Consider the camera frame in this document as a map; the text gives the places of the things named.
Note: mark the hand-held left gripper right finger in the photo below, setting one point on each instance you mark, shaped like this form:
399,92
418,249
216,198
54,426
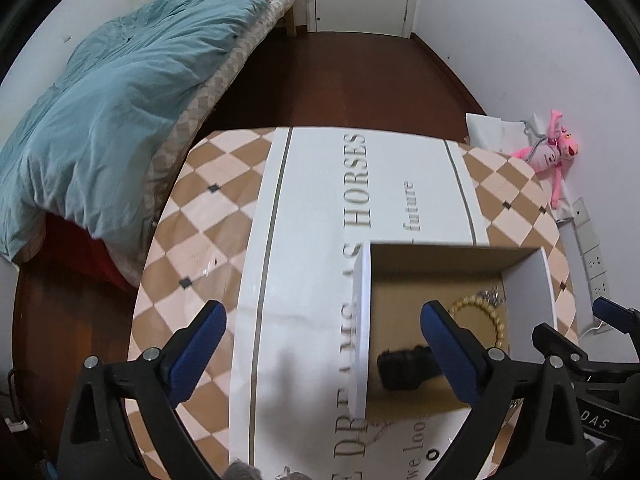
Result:
447,355

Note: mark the black hair clip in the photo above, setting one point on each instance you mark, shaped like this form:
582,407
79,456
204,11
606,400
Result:
400,367

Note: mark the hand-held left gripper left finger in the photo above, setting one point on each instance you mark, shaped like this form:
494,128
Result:
197,355

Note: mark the white cardboard box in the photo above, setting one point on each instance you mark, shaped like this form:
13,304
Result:
440,260

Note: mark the white wall socket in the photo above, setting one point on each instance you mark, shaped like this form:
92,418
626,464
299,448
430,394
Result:
593,257
580,210
600,284

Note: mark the pink plush toy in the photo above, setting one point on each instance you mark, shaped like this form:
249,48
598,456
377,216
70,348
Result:
547,155

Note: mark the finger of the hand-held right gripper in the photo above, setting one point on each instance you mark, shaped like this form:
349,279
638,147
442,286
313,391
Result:
550,338
617,312

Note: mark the wooden bed leg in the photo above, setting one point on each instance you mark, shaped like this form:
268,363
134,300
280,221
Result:
290,22

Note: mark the white printed table mat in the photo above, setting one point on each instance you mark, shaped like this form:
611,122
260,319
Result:
310,260

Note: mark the bed with checkered mattress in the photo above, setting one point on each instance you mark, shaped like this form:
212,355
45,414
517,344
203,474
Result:
210,90

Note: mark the red cloth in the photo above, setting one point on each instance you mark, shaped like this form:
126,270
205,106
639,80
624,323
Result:
90,255

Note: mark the grey fuzzy object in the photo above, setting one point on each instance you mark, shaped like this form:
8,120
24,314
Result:
242,472

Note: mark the white paper bag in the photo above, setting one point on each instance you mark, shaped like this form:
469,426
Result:
485,130

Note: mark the blue duvet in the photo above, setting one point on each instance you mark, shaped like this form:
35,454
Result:
110,110

